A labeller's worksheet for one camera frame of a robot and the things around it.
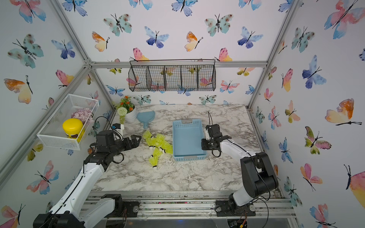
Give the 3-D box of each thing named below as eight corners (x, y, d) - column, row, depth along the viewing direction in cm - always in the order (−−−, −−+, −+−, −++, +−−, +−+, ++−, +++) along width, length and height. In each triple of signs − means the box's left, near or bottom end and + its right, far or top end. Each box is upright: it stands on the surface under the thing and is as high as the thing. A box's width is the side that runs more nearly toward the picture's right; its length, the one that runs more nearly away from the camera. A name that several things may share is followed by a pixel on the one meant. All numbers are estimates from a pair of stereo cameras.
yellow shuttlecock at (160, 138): (156, 143, 99) (155, 141, 97) (157, 136, 103) (156, 133, 101) (165, 143, 99) (165, 141, 97) (166, 136, 103) (166, 133, 101)
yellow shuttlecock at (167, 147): (160, 153, 94) (159, 151, 92) (161, 142, 100) (161, 140, 98) (172, 153, 94) (172, 151, 92) (173, 142, 100) (173, 140, 98)
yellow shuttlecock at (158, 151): (152, 155, 95) (151, 153, 92) (155, 148, 98) (154, 146, 95) (162, 158, 93) (162, 156, 91) (165, 151, 97) (165, 148, 94)
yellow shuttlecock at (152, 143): (145, 149, 96) (144, 147, 94) (147, 140, 101) (146, 137, 99) (156, 149, 96) (155, 147, 94) (157, 140, 101) (156, 137, 99)
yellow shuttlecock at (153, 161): (149, 168, 90) (147, 165, 87) (150, 159, 94) (149, 156, 91) (157, 168, 90) (156, 165, 87) (158, 159, 94) (157, 156, 91)
